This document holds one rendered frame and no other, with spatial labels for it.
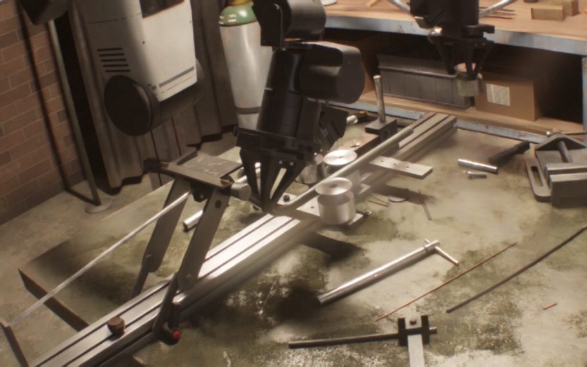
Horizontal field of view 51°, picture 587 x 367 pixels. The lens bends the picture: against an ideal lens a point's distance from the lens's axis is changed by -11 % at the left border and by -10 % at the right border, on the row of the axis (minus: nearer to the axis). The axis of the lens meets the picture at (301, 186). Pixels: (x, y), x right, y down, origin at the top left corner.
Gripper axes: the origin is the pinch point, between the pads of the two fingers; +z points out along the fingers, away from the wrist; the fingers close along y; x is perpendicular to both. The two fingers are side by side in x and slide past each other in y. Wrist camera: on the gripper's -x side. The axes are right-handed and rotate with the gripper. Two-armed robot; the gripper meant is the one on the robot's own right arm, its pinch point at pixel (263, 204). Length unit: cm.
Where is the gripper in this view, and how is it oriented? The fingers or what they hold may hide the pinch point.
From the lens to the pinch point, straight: 88.1
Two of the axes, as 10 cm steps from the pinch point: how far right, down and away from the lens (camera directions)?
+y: -7.2, -2.0, 6.6
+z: -2.0, 9.8, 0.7
